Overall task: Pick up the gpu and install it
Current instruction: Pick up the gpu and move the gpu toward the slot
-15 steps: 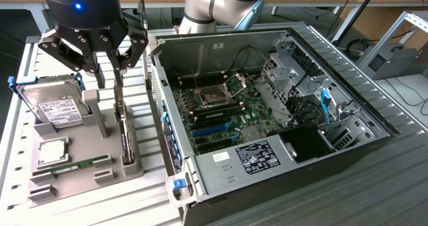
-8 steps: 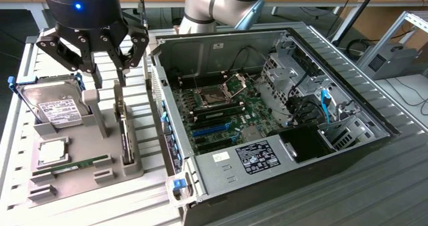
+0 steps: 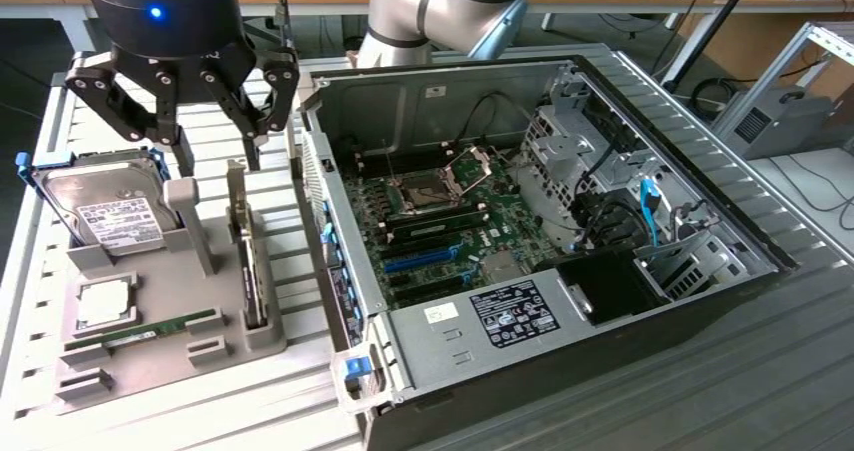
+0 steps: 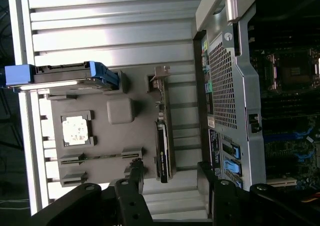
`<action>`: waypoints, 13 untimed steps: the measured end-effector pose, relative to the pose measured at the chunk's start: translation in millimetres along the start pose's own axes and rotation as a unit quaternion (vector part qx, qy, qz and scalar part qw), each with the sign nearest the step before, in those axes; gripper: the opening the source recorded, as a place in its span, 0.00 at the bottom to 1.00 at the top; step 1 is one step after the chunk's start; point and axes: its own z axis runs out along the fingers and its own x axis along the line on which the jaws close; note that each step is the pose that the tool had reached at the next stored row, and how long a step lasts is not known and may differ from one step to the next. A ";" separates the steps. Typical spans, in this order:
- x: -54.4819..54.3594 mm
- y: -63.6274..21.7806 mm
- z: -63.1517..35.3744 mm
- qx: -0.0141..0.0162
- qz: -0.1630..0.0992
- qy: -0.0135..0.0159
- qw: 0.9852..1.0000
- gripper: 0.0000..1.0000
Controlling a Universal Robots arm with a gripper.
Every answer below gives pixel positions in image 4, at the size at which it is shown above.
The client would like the silver CPU chip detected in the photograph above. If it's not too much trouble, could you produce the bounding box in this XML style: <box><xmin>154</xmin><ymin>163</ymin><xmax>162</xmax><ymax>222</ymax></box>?
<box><xmin>61</xmin><ymin>115</ymin><xmax>90</xmax><ymax>147</ymax></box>

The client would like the CPU socket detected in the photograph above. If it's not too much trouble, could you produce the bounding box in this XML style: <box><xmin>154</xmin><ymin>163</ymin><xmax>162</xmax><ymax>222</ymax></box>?
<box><xmin>266</xmin><ymin>48</ymin><xmax>320</xmax><ymax>94</ymax></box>

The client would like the hard disk in blue caddy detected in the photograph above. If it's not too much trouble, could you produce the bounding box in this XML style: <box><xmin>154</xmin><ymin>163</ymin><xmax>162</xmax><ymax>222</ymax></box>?
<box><xmin>4</xmin><ymin>61</ymin><xmax>120</xmax><ymax>93</ymax></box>

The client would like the blue expansion slot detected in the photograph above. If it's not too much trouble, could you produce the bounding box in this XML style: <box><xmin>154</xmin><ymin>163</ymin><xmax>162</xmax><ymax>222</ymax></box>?
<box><xmin>263</xmin><ymin>127</ymin><xmax>315</xmax><ymax>143</ymax></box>

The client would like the grey plastic parts rack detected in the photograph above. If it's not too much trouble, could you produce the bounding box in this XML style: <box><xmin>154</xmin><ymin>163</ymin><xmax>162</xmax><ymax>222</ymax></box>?
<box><xmin>37</xmin><ymin>70</ymin><xmax>177</xmax><ymax>188</ymax></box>

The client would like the green motherboard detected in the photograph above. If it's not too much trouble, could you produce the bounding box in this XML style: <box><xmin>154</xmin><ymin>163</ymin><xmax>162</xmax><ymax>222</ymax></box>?
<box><xmin>249</xmin><ymin>43</ymin><xmax>320</xmax><ymax>189</ymax></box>

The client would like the open black PC case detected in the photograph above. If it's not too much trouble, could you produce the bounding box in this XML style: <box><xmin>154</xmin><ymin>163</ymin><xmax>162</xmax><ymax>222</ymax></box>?
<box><xmin>192</xmin><ymin>0</ymin><xmax>320</xmax><ymax>213</ymax></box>

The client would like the white expansion slot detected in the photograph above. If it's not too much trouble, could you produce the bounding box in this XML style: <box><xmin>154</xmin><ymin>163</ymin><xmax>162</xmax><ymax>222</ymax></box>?
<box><xmin>266</xmin><ymin>177</ymin><xmax>298</xmax><ymax>187</ymax></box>

